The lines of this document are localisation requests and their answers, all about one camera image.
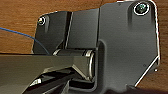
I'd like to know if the small round base bolt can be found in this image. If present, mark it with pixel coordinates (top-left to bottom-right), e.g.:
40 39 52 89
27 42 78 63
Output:
37 16 47 26

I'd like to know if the blue cable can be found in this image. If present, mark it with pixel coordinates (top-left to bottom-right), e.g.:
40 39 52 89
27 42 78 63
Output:
0 26 56 56

